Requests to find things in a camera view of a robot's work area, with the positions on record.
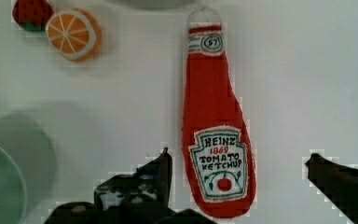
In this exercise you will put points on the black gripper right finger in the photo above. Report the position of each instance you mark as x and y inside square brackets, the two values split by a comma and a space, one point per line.
[339, 183]

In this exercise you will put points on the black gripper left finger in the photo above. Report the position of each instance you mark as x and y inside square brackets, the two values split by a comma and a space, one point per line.
[150, 182]

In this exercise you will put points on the red plush ketchup bottle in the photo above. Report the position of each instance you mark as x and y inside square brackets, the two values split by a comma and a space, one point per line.
[216, 146]

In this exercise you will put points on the green mug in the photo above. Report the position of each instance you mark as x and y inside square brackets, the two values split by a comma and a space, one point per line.
[27, 168]

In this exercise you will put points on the orange slice toy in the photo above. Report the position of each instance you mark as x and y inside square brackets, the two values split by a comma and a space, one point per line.
[75, 34]

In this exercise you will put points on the red strawberry toy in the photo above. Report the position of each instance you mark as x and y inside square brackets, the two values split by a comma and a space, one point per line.
[32, 15]

